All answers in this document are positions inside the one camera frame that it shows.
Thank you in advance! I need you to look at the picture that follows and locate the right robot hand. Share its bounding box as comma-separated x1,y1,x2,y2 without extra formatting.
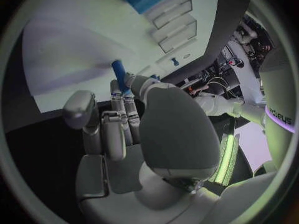
62,74,222,224

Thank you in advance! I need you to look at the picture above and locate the blue cylinder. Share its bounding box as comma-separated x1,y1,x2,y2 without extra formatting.
111,59,132,96

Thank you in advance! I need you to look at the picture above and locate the white task board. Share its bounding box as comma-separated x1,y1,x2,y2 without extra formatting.
21,0,220,114

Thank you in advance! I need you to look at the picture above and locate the glowing light bar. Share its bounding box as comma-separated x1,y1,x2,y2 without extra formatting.
208,131,238,186

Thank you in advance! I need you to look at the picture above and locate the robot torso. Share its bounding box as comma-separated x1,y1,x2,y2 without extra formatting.
258,45,299,174

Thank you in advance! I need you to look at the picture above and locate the white cable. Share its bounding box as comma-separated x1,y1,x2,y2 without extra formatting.
206,77,238,102

